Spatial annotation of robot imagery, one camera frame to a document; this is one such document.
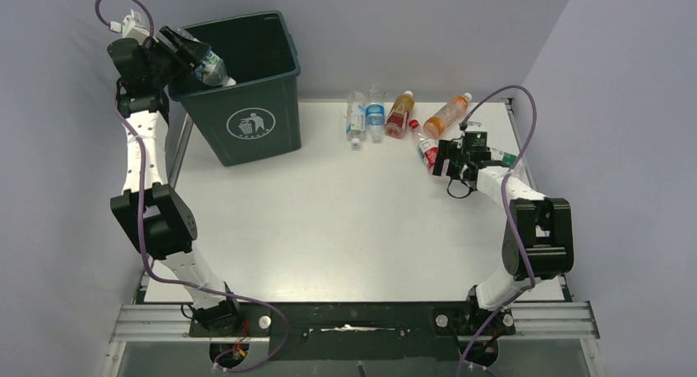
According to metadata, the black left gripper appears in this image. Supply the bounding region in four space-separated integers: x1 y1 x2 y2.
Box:
142 27 210 87

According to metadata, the clear bottle red cap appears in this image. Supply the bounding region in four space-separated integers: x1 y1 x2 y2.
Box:
408 119 438 173

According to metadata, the clear bottle blue green label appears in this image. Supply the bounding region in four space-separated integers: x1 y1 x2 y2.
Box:
190 44 237 87

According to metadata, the clear bottle green cap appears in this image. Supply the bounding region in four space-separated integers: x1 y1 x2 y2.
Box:
489 147 526 177

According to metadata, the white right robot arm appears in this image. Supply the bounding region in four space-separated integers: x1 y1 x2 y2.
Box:
432 131 574 333

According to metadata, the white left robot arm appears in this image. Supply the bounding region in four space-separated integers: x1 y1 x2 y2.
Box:
108 26 242 335

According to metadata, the dark green trash bin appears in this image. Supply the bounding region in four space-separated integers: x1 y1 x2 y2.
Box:
168 11 302 167

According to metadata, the orange juice bottle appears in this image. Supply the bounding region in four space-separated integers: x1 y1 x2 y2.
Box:
423 93 472 139

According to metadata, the brown tea bottle red label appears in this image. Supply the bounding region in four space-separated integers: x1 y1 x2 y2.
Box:
385 90 414 139

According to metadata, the white blue label bottle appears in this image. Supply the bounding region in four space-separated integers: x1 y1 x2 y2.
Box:
345 91 366 150

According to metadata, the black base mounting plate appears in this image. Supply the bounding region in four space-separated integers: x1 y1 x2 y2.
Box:
188 299 516 367

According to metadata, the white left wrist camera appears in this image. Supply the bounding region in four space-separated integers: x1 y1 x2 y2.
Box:
108 9 150 44

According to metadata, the aluminium frame rail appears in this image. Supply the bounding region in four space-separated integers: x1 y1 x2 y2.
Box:
100 301 602 376

